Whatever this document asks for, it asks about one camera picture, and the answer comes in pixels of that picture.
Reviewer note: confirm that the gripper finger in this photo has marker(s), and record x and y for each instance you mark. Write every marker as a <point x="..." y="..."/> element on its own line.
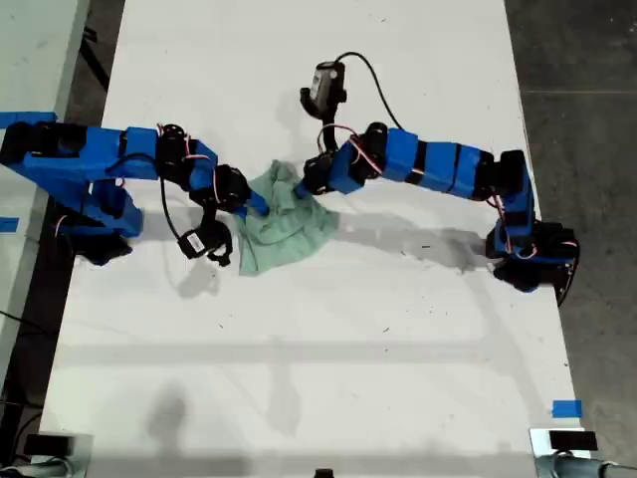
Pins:
<point x="298" y="188"/>
<point x="303" y="193"/>
<point x="256" y="206"/>
<point x="261" y="202"/>

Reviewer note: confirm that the pale green T-shirt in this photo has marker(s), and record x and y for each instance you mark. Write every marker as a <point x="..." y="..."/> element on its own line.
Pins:
<point x="293" y="234"/>

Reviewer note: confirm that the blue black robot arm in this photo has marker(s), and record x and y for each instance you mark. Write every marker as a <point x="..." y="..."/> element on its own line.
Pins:
<point x="104" y="149"/>
<point x="438" y="164"/>

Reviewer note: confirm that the black table brace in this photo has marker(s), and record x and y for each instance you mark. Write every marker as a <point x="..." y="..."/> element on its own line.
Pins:
<point x="97" y="60"/>

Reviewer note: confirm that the long blue tape strip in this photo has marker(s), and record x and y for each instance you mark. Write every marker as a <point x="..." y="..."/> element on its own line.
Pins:
<point x="25" y="117"/>

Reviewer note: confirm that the pale side table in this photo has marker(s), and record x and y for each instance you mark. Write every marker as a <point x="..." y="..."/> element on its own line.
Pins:
<point x="30" y="60"/>

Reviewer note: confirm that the small black object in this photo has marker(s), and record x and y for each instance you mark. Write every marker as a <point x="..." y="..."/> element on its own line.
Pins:
<point x="323" y="473"/>

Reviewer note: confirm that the small black box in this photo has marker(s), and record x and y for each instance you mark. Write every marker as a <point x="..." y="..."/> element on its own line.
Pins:
<point x="572" y="440"/>
<point x="49" y="445"/>

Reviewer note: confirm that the grey blue fixture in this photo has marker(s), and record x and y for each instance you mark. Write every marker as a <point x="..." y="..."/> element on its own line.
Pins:
<point x="572" y="468"/>

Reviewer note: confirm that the black camera stalk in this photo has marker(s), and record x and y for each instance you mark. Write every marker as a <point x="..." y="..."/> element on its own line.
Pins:
<point x="323" y="119"/>
<point x="224" y="239"/>

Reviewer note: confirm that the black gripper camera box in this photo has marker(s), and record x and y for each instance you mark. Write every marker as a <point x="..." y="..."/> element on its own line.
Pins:
<point x="193" y="244"/>
<point x="326" y="82"/>

